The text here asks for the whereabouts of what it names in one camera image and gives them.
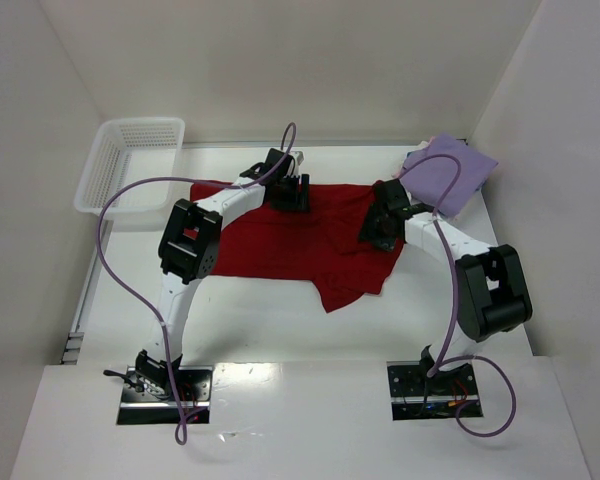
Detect red t-shirt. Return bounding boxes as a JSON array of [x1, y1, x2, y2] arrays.
[[212, 184, 404, 313]]

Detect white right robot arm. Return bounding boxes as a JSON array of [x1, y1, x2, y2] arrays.
[[358, 180, 532, 395]]

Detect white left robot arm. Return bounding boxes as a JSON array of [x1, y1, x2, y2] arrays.
[[135, 149, 309, 397]]

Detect folded shirts under purple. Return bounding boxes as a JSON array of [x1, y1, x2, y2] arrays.
[[392, 139, 431, 178]]

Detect folded purple t-shirt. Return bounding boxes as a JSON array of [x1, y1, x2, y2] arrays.
[[400, 134, 498, 217]]

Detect white plastic laundry basket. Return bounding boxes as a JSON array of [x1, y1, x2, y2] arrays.
[[74, 117, 185, 229]]

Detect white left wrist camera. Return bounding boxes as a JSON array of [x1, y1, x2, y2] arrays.
[[290, 151, 304, 168]]

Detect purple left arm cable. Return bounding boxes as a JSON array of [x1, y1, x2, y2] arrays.
[[96, 121, 300, 446]]

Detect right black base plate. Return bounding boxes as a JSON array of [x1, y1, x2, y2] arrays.
[[387, 362, 483, 421]]

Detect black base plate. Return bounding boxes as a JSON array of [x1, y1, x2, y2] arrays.
[[387, 362, 483, 421], [116, 366, 213, 426]]

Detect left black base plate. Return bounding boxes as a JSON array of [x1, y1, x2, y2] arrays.
[[116, 366, 213, 426]]

